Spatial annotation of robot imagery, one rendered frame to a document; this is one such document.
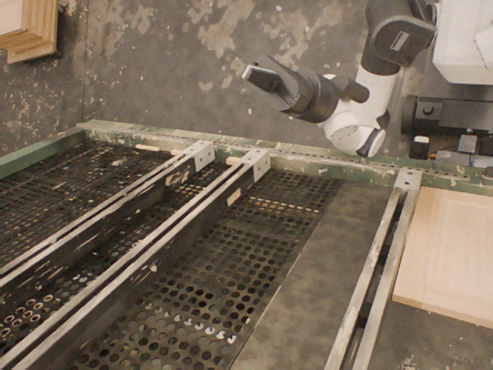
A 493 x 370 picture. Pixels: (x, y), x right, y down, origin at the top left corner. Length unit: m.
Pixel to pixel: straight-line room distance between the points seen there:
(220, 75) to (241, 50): 0.21
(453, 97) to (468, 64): 1.18
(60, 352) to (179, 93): 2.22
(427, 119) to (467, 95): 0.20
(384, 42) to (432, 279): 0.50
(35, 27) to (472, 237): 3.33
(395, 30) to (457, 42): 0.12
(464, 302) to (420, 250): 0.17
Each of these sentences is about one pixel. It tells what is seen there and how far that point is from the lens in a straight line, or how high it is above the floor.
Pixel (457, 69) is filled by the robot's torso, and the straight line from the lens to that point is 0.89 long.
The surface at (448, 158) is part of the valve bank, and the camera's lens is 1.42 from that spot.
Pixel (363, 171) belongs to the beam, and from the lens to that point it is 1.27.
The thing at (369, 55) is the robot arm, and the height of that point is 1.30.
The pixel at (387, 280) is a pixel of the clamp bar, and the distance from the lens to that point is 0.80.
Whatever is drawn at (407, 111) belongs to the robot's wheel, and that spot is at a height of 0.20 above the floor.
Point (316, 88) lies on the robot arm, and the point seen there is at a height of 1.52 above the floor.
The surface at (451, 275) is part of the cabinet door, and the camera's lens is 0.94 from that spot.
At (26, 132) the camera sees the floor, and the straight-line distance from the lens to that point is 3.95.
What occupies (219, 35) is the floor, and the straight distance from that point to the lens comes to 2.77.
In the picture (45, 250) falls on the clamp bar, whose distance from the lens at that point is 1.03.
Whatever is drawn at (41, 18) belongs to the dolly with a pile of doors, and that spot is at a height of 0.24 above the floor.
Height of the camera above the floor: 2.14
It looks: 64 degrees down
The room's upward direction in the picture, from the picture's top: 80 degrees counter-clockwise
